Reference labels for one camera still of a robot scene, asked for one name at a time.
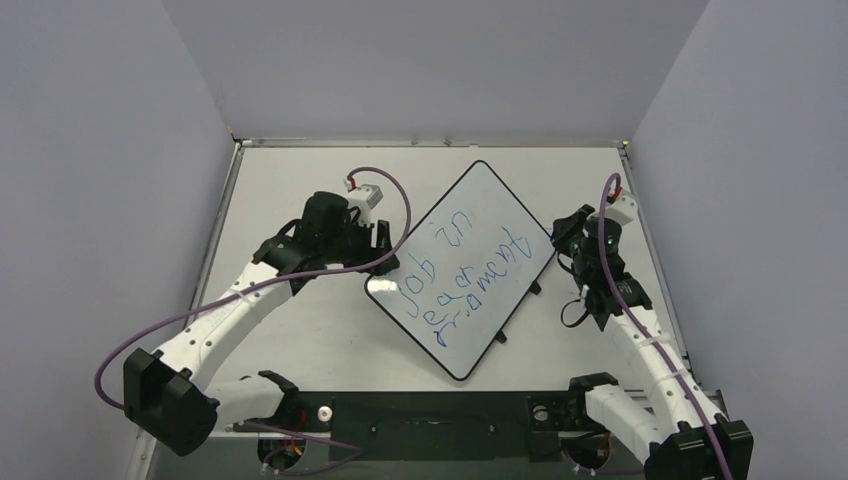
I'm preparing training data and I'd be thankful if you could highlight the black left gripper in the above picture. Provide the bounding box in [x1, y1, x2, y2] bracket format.
[322, 214, 398, 276]

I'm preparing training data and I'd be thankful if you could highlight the black framed whiteboard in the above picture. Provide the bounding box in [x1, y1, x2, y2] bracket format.
[365, 160, 555, 381]

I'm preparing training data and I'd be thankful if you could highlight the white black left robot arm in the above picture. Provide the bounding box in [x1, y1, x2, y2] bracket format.
[123, 185, 399, 456]

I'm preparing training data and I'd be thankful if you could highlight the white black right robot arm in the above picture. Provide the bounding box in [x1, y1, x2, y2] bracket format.
[551, 205, 754, 479]

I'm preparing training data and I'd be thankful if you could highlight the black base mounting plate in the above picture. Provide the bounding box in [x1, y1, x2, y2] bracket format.
[239, 391, 606, 462]

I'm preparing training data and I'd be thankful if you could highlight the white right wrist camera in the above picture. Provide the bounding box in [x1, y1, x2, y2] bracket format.
[604, 187, 639, 227]

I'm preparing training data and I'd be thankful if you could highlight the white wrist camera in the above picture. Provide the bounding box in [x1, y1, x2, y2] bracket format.
[344, 177, 384, 218]
[604, 187, 639, 227]

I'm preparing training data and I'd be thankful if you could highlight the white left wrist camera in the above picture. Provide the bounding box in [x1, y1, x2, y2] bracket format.
[344, 177, 384, 218]

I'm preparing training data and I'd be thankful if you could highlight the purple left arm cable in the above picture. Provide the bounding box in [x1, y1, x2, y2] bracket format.
[93, 166, 413, 478]

